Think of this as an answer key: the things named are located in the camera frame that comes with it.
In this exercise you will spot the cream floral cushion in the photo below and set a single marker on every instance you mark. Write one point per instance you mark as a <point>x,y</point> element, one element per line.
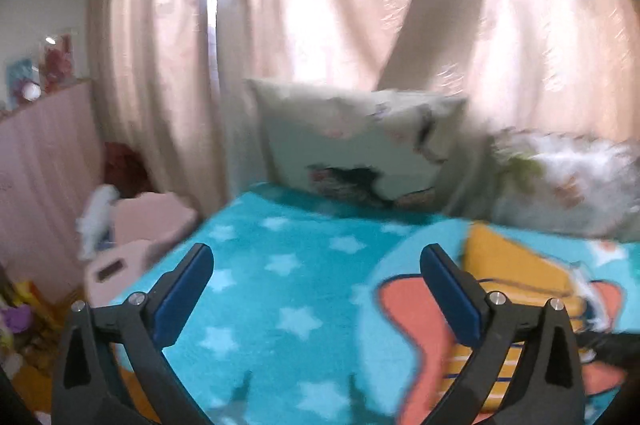
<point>386,149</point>

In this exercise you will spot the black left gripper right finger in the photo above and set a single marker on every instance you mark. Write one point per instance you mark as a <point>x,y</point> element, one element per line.
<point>546,387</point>

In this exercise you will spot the pink cabinet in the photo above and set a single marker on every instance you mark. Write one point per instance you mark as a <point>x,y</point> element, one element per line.
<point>51,162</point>

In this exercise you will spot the pink plastic chair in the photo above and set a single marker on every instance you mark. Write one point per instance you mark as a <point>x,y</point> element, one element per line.
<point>145,229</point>

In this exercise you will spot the turquoise cartoon fleece blanket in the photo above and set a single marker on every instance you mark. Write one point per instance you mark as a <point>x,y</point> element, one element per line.
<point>317,313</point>

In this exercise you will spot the beige curtain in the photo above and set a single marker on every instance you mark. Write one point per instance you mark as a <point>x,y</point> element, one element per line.
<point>171,74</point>

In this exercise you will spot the mustard striped knit sweater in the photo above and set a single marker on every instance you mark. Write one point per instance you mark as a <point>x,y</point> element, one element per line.
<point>529,267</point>

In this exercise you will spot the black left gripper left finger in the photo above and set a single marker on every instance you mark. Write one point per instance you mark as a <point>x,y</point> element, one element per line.
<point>88,388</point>

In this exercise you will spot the white plush toy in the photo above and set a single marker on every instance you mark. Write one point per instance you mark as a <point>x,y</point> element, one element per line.
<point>95,221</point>

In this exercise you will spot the white leaf print pillow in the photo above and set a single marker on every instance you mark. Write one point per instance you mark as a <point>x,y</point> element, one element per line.
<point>577,185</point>

